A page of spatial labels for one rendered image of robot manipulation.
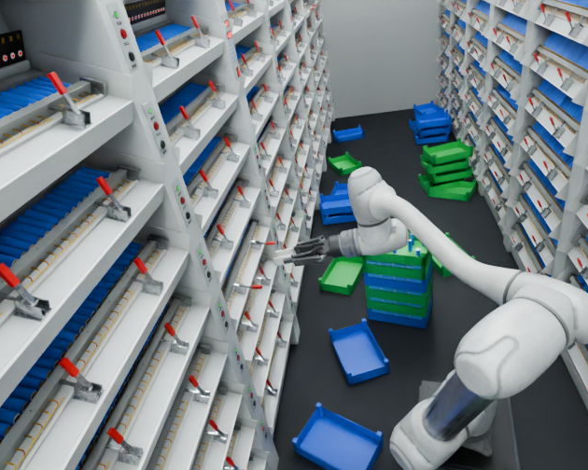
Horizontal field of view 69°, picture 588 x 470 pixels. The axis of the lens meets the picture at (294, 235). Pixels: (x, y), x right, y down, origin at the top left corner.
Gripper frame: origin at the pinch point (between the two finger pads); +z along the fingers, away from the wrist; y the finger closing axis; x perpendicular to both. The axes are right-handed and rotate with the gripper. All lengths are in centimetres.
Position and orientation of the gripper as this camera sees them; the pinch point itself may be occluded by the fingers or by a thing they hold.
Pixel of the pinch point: (284, 256)
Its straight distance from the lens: 145.7
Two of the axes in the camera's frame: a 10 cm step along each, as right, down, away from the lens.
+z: -9.4, 2.0, 2.8
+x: 3.2, 8.1, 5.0
